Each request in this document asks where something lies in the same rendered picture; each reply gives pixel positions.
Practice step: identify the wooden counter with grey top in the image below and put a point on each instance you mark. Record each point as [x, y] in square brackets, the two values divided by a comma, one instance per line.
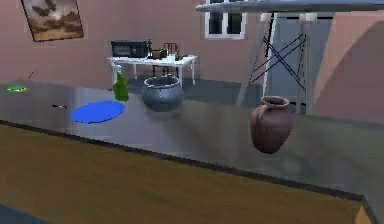
[160, 156]

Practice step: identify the dark kettle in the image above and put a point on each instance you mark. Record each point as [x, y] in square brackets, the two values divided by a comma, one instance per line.
[158, 53]

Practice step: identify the green spray bottle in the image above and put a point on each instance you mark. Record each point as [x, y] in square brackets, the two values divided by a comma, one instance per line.
[121, 89]

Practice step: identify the grey metal pot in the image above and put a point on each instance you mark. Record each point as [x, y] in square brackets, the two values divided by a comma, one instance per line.
[162, 95]

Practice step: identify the black microwave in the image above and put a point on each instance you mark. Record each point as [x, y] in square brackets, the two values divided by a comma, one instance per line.
[129, 48]

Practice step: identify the framed cloud picture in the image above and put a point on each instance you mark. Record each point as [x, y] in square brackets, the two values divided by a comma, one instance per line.
[53, 19]

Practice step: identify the small black utensil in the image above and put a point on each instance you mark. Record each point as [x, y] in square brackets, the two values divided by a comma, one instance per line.
[59, 106]

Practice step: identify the white framed window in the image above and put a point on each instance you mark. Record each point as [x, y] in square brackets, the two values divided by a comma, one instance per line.
[225, 23]

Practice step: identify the brown clay vase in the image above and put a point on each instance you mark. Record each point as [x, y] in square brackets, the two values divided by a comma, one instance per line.
[270, 126]

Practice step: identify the green round dish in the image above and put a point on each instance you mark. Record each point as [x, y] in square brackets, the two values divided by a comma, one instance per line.
[15, 88]

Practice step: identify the dark wooden chair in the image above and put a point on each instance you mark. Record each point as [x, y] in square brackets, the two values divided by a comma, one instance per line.
[170, 53]

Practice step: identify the grey table with crossed legs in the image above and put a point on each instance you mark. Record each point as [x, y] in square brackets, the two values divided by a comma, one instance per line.
[286, 50]

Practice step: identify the blue plate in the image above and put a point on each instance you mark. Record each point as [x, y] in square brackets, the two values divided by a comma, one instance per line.
[97, 112]

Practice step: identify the white table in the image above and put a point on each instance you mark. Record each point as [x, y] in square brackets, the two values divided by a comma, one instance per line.
[156, 61]

